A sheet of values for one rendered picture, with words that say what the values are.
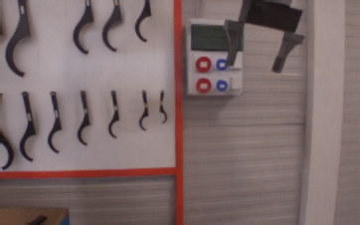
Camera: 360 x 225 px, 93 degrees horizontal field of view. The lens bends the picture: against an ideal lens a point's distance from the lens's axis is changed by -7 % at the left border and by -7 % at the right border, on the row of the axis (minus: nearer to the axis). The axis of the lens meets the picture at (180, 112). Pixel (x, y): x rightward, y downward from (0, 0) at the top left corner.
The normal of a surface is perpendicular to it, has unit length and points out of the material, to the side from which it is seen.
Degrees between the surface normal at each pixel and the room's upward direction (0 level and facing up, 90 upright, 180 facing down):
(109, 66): 90
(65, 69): 90
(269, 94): 90
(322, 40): 90
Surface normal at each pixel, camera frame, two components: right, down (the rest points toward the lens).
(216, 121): 0.11, 0.07
